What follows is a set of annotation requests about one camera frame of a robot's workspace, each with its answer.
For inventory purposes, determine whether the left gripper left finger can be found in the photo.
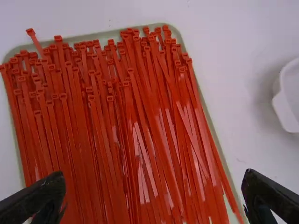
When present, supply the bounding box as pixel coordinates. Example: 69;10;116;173
0;171;68;224

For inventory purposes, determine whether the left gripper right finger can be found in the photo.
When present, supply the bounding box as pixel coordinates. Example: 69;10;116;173
241;168;299;224

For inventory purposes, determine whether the pale tray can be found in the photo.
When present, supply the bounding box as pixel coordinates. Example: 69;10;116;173
0;22;248;224

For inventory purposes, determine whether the row of orange cable ties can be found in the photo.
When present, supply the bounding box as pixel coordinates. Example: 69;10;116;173
0;25;245;224

